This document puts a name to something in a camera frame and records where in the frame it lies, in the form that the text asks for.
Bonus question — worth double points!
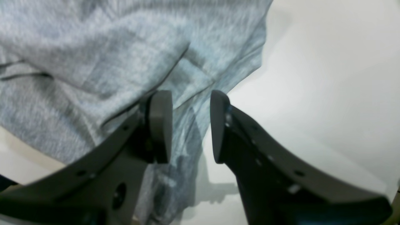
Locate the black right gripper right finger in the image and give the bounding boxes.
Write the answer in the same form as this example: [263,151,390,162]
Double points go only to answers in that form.
[210,90,393,225]

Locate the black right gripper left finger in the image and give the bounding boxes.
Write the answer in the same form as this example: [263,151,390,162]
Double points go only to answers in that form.
[0,91,173,225]

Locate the grey T-shirt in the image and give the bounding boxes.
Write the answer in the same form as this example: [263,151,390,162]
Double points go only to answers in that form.
[0,0,272,225]

